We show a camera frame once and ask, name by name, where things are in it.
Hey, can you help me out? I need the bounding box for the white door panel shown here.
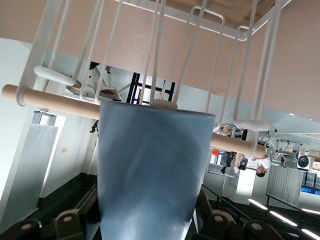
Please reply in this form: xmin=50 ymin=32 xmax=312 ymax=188
xmin=0 ymin=124 xmax=60 ymax=226

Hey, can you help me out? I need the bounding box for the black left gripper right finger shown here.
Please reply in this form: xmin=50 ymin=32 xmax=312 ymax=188
xmin=191 ymin=188 xmax=285 ymax=240

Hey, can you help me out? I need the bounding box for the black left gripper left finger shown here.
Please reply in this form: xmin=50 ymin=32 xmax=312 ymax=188
xmin=0 ymin=191 xmax=101 ymax=240

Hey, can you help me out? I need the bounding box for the metal shelf cart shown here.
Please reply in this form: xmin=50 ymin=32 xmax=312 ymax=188
xmin=205 ymin=147 xmax=241 ymax=179

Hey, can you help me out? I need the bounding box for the grey chair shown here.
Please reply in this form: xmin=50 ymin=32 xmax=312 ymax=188
xmin=263 ymin=130 xmax=305 ymax=167

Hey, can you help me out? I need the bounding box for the ceiling light strip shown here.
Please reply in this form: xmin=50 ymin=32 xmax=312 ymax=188
xmin=247 ymin=198 xmax=269 ymax=211
xmin=300 ymin=228 xmax=320 ymax=240
xmin=300 ymin=207 xmax=320 ymax=216
xmin=269 ymin=210 xmax=299 ymax=227

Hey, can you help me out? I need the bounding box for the person in white shirt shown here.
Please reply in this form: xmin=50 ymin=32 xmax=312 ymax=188
xmin=249 ymin=152 xmax=274 ymax=179

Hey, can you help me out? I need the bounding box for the white and red machine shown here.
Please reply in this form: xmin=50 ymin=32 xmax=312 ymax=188
xmin=65 ymin=60 xmax=132 ymax=104

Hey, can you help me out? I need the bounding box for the grey curtain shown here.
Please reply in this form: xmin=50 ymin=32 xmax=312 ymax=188
xmin=265 ymin=163 xmax=305 ymax=207

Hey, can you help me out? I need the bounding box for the white wire dish rack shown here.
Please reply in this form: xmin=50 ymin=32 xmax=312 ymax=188
xmin=1 ymin=0 xmax=294 ymax=157

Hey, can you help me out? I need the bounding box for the black metal frame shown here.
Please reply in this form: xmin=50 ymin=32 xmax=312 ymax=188
xmin=125 ymin=71 xmax=177 ymax=105

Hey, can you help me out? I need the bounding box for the blue plastic cup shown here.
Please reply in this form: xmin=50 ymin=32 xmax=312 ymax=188
xmin=96 ymin=100 xmax=217 ymax=240

